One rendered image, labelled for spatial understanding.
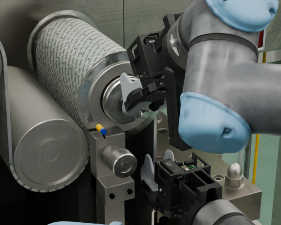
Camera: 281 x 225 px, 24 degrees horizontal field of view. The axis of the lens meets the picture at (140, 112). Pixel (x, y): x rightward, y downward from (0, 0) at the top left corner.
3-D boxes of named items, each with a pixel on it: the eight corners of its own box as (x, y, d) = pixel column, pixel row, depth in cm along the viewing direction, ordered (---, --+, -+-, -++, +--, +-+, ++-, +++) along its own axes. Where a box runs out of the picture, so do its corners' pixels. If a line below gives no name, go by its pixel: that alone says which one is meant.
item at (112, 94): (126, 69, 97) (159, 93, 101) (120, 64, 99) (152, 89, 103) (96, 109, 97) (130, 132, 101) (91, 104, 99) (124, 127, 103)
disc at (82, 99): (79, 148, 101) (76, 58, 95) (77, 147, 101) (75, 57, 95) (163, 131, 107) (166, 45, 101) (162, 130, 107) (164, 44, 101)
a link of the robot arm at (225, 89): (286, 137, 62) (293, 37, 66) (170, 126, 64) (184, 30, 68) (281, 163, 69) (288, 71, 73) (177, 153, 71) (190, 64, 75)
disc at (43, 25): (29, 92, 122) (25, 14, 116) (28, 91, 122) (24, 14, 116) (102, 80, 128) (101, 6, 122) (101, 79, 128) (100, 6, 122)
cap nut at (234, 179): (230, 192, 117) (232, 170, 115) (220, 182, 120) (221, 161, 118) (247, 187, 119) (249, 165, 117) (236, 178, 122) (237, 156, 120)
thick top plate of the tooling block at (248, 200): (184, 241, 114) (185, 212, 111) (96, 146, 146) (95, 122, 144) (259, 218, 120) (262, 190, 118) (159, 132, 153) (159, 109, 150)
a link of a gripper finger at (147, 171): (144, 140, 111) (171, 164, 103) (144, 171, 113) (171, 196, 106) (128, 144, 109) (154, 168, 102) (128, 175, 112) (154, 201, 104)
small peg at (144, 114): (145, 109, 98) (151, 113, 98) (137, 102, 100) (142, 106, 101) (139, 116, 98) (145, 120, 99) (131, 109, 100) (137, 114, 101)
